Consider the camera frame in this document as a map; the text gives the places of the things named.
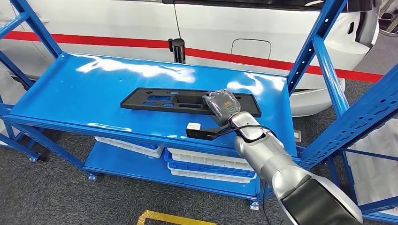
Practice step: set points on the black stanchion post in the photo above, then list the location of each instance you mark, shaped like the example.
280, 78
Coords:
178, 49

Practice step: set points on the red barrier belt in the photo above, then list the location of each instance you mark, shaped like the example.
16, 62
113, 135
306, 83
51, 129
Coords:
93, 40

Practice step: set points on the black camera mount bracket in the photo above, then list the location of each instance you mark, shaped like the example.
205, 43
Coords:
202, 133

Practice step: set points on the blue plastic crate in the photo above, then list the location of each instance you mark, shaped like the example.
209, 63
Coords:
217, 170
149, 145

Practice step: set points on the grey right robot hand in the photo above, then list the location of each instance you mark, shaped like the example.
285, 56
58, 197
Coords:
222, 105

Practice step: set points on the metal floor socket plate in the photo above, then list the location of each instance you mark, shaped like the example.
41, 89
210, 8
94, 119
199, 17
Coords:
297, 136

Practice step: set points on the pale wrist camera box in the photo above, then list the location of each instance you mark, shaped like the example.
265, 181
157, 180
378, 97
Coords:
193, 126

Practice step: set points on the yellow floor tape square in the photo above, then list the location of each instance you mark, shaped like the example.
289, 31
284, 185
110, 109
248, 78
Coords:
161, 216

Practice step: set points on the white car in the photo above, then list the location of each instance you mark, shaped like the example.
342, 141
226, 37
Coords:
124, 21

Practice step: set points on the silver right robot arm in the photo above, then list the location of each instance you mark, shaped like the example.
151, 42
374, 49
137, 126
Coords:
264, 149

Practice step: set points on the long black plastic part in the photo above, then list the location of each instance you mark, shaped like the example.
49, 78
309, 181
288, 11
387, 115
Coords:
140, 102

